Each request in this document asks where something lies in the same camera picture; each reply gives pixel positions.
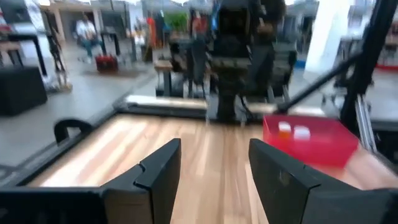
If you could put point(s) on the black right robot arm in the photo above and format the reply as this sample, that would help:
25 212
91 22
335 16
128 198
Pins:
231 46

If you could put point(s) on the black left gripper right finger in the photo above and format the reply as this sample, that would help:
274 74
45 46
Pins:
295 193

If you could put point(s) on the red floor machine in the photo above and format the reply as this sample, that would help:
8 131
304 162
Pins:
106 63

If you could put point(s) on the orange medicine bottle white cap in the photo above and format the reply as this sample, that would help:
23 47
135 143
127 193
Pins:
284 131

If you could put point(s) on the black table clamp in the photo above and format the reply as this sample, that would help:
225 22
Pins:
68 123

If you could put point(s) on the red plastic bin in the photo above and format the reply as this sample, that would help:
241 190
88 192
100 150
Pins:
326 152

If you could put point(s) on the silver aluminium post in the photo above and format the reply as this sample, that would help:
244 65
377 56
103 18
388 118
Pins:
362 124

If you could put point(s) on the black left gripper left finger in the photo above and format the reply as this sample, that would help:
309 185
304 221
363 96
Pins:
155 186

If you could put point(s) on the black aluminium rail frame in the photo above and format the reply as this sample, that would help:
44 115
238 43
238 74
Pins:
155 112

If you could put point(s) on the person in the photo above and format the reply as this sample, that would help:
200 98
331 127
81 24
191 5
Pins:
86 34

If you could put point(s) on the black cabinet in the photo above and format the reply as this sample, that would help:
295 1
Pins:
21 90

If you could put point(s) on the white caps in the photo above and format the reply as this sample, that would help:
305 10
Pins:
301 133

